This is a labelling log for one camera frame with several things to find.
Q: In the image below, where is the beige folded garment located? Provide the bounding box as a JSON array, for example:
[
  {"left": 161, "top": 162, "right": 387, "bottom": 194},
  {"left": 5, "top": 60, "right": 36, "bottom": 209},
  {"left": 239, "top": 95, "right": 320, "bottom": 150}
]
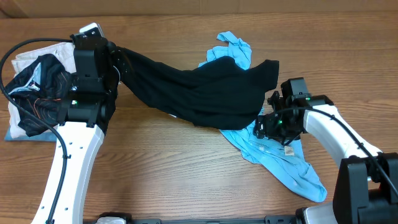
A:
[{"left": 8, "top": 42, "right": 76, "bottom": 126}]

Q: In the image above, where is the light blue t-shirt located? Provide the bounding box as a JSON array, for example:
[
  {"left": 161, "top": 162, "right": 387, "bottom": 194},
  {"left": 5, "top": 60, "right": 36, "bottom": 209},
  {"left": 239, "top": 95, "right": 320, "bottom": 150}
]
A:
[{"left": 199, "top": 31, "right": 327, "bottom": 203}]

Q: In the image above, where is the grey blue folded cloth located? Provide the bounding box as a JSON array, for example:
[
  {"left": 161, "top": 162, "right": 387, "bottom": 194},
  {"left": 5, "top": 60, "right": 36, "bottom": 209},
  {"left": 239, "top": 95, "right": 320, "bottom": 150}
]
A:
[{"left": 4, "top": 125, "right": 57, "bottom": 142}]

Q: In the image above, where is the black t-shirt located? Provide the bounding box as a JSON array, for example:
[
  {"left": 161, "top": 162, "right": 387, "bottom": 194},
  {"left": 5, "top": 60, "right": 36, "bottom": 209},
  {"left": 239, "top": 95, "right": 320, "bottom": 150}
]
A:
[{"left": 127, "top": 50, "right": 279, "bottom": 130}]

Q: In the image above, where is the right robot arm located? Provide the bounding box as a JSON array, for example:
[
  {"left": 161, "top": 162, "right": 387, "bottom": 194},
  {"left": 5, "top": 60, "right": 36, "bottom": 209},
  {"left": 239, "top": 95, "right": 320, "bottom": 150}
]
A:
[{"left": 254, "top": 78, "right": 397, "bottom": 224}]

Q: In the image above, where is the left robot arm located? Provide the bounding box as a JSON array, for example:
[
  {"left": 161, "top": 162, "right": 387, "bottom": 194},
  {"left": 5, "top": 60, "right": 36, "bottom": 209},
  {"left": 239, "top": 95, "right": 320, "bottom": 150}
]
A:
[{"left": 33, "top": 30, "right": 121, "bottom": 223}]

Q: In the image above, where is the black orange printed jersey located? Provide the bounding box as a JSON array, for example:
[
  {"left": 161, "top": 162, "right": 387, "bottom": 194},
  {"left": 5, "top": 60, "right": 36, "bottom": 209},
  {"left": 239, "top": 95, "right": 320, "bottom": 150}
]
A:
[{"left": 5, "top": 54, "right": 71, "bottom": 137}]

